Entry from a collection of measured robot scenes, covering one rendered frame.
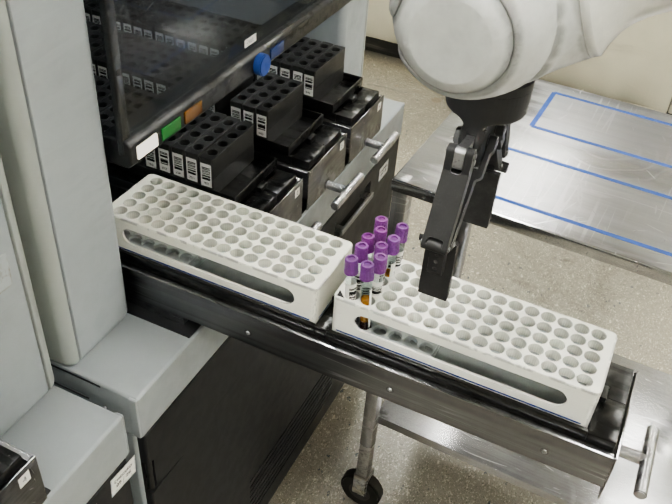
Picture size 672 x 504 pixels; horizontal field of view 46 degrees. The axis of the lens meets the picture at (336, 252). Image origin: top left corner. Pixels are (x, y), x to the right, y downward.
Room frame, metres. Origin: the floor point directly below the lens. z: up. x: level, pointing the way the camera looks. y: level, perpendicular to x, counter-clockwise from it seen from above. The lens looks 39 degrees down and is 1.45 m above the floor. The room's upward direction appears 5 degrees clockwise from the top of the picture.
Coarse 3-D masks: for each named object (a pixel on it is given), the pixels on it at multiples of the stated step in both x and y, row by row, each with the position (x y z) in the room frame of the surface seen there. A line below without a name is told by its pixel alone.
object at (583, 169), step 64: (448, 128) 1.12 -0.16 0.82; (512, 128) 1.13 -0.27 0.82; (576, 128) 1.15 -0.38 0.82; (640, 128) 1.17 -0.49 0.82; (512, 192) 0.95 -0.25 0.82; (576, 192) 0.96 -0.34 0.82; (640, 192) 0.97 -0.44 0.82; (640, 256) 0.82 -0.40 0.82; (640, 384) 1.10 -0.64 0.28; (448, 448) 0.91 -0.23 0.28; (640, 448) 0.94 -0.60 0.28
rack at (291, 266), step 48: (144, 192) 0.81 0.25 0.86; (192, 192) 0.83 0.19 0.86; (144, 240) 0.76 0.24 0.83; (192, 240) 0.73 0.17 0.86; (240, 240) 0.73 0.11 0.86; (288, 240) 0.75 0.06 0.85; (336, 240) 0.75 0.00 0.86; (240, 288) 0.69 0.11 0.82; (288, 288) 0.67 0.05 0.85; (336, 288) 0.70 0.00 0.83
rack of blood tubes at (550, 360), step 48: (384, 288) 0.67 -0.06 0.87; (480, 288) 0.68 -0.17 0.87; (384, 336) 0.63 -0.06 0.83; (432, 336) 0.60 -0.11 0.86; (480, 336) 0.60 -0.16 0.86; (528, 336) 0.61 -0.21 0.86; (576, 336) 0.62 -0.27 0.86; (480, 384) 0.58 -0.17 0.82; (528, 384) 0.59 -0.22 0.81; (576, 384) 0.54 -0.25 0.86
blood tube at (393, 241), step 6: (390, 240) 0.68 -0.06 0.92; (396, 240) 0.69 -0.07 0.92; (390, 246) 0.68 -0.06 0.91; (396, 246) 0.68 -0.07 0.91; (390, 252) 0.68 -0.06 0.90; (396, 252) 0.68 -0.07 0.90; (390, 258) 0.68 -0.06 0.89; (390, 264) 0.68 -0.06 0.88; (390, 270) 0.68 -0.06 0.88; (390, 276) 0.69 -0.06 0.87
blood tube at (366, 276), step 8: (368, 264) 0.64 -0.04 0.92; (360, 272) 0.64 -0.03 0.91; (368, 272) 0.63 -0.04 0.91; (368, 280) 0.63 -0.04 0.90; (360, 288) 0.64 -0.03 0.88; (368, 288) 0.64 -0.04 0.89; (360, 296) 0.64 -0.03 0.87; (368, 296) 0.64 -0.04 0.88; (368, 304) 0.64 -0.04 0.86; (360, 320) 0.64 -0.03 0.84; (368, 320) 0.64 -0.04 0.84; (368, 328) 0.64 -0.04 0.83
